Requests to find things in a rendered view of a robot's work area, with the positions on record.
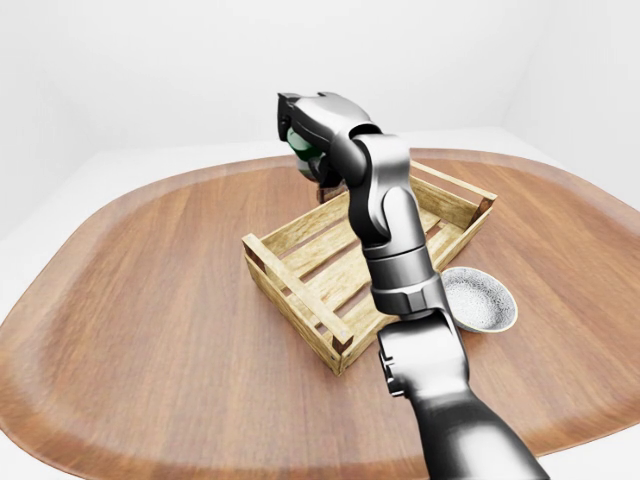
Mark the grey patterned bowl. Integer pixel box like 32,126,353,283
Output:
441,266,519,334

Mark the salad dressing bottle green cap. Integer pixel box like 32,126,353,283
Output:
284,126,322,182

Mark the wooden slat tray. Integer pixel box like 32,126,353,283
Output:
241,158,499,377

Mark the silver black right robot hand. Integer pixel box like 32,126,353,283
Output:
275,91,376,202

